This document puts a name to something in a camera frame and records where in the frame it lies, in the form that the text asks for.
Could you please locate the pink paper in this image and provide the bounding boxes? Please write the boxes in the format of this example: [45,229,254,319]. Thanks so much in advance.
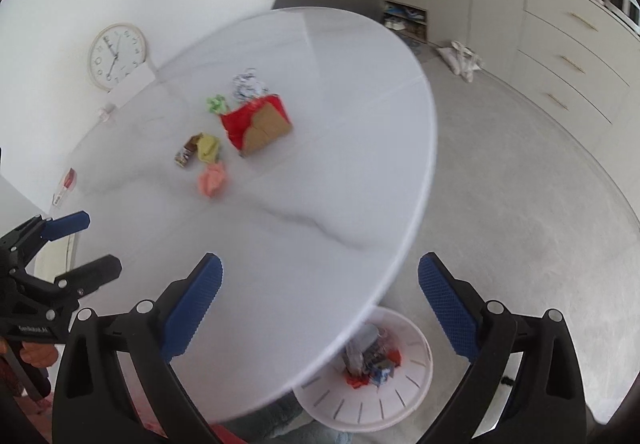
[198,161,227,198]

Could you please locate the yellow green paper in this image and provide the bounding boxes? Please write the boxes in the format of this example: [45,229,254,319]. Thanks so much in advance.
[196,133,220,164]

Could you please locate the orange red wrapper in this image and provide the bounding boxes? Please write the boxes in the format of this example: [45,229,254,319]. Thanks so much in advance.
[220,94,292,157]

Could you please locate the brown paper bag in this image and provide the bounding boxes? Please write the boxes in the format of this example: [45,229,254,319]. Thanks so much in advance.
[241,103,292,157]

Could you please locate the white printed paper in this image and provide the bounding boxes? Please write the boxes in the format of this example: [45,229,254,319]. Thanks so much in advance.
[232,68,269,103]

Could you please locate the blue snack box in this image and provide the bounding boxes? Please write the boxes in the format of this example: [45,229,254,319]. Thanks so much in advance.
[363,349,401,386]

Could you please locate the red paper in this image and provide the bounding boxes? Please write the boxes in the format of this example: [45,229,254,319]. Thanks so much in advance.
[343,370,370,390]

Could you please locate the clear plastic barcode wrapper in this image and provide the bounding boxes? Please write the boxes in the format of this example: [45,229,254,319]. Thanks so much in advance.
[343,324,380,376]

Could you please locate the white round trash bin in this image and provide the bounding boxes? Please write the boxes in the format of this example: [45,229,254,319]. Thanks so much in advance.
[294,306,434,433]

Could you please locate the person's left hand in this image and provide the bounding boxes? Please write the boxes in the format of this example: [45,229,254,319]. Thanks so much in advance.
[20,342,58,368]

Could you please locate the small red white box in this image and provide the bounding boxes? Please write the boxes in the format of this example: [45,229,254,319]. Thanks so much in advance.
[52,168,77,208]

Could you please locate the white paper card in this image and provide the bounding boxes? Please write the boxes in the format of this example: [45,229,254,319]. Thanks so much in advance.
[107,63,156,108]

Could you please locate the white drawer cabinet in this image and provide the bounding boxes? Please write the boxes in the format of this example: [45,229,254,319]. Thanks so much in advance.
[506,0,640,151]

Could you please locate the white cloth bag on floor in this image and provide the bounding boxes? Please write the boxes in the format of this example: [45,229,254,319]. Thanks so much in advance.
[436,41,484,83]

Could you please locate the white microwave oven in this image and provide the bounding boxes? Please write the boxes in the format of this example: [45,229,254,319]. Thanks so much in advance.
[605,0,639,34]

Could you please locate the white round wall clock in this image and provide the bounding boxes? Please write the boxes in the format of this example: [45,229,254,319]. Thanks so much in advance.
[87,22,146,92]

